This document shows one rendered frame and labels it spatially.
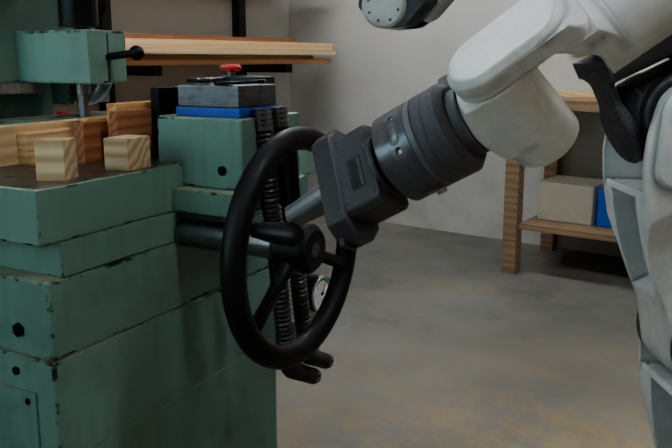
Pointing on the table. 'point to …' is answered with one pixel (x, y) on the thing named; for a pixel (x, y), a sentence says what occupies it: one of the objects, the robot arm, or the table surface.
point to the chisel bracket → (70, 57)
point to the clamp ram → (165, 101)
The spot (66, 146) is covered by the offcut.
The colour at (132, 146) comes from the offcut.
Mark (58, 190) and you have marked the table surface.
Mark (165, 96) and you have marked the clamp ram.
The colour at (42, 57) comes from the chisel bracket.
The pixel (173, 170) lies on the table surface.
